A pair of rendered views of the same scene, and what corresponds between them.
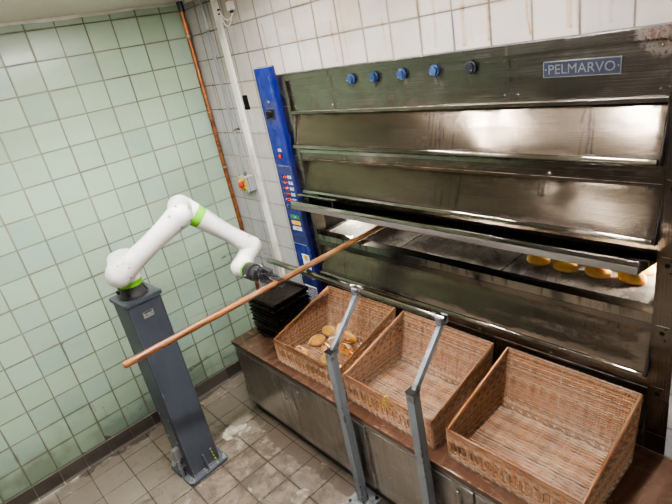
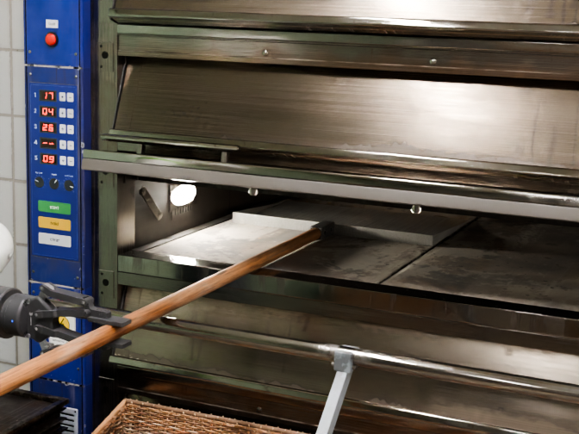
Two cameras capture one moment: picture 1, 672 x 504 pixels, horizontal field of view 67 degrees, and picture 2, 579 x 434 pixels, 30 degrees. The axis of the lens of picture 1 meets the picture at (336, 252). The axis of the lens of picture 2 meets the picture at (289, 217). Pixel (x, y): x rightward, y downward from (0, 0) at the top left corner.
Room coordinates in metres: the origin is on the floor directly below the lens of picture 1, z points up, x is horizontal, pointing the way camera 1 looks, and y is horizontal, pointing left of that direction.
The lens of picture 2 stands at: (0.55, 0.89, 1.76)
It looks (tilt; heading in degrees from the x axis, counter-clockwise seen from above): 11 degrees down; 332
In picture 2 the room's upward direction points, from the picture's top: 2 degrees clockwise
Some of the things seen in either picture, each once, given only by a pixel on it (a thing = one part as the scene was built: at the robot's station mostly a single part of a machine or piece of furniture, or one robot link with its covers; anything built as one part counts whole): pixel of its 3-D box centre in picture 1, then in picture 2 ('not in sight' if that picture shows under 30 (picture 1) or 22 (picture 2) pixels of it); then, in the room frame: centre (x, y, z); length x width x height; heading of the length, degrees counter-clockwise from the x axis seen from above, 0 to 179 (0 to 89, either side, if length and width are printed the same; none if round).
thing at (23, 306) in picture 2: (260, 274); (34, 317); (2.38, 0.40, 1.20); 0.09 x 0.07 x 0.08; 38
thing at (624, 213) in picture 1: (431, 189); (522, 127); (2.14, -0.47, 1.54); 1.79 x 0.11 x 0.19; 38
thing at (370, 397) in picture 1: (417, 372); not in sight; (1.97, -0.27, 0.72); 0.56 x 0.49 x 0.28; 37
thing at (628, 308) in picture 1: (443, 264); (511, 315); (2.16, -0.49, 1.16); 1.80 x 0.06 x 0.04; 38
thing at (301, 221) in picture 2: not in sight; (352, 216); (2.99, -0.63, 1.19); 0.55 x 0.36 x 0.03; 38
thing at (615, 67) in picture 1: (423, 82); not in sight; (2.16, -0.49, 1.99); 1.80 x 0.08 x 0.21; 38
